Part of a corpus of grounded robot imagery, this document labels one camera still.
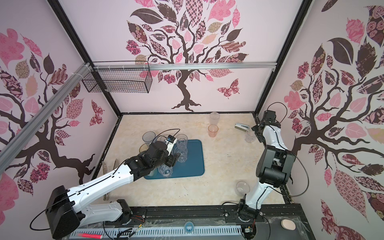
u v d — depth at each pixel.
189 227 0.71
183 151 0.93
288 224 0.70
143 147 0.87
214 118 1.10
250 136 1.07
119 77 0.95
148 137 0.94
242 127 1.10
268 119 0.73
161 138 0.95
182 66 0.93
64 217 0.38
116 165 0.89
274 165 0.50
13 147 0.51
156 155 0.57
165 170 0.88
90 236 0.68
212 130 1.06
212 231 0.70
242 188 0.82
